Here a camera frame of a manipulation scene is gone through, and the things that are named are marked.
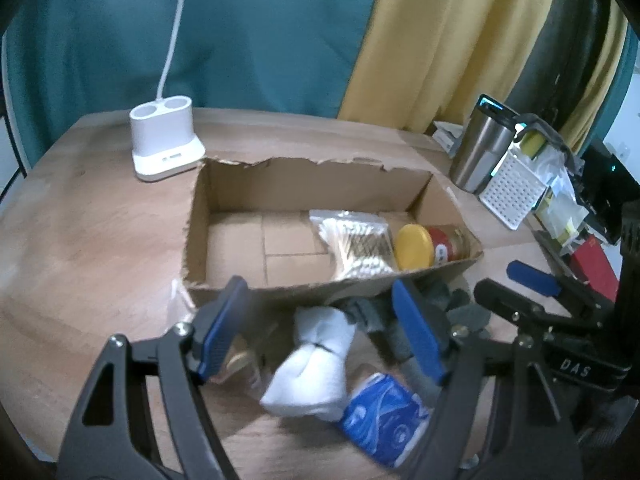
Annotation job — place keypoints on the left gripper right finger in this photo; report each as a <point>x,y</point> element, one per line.
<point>498,416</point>

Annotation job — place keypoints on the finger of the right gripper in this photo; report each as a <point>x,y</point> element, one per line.
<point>535,277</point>
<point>526,313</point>

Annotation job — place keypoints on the yellow lid red jar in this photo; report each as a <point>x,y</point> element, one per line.
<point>418,247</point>

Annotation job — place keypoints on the grey gloves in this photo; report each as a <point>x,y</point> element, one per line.
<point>411,327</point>

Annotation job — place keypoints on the blue tissue pack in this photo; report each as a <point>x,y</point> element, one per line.
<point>384,420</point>

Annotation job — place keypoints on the cotton swab bag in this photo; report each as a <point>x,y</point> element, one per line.
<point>360,243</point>

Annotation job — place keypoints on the clear bag of snacks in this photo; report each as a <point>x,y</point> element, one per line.
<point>218,349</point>

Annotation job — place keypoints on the white socks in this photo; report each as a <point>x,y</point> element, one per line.
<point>311,381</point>

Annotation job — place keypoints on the red box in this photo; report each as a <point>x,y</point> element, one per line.
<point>589,263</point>

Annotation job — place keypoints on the clear plastic bags pile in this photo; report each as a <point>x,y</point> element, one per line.
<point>546,153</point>

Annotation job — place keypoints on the white perforated basket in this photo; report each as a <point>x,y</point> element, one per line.
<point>512,192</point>

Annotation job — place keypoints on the black monitor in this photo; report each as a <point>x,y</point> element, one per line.
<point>606,187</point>

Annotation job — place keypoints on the stainless steel tumbler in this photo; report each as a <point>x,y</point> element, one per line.
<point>486,136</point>

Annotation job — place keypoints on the cardboard box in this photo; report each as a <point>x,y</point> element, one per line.
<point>302,232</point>

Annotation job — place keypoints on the yellow curtain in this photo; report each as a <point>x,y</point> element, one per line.
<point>427,60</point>

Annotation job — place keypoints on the white desk lamp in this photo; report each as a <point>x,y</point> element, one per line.
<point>164,142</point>

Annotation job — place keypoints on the teal curtain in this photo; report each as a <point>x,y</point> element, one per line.
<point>69,58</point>

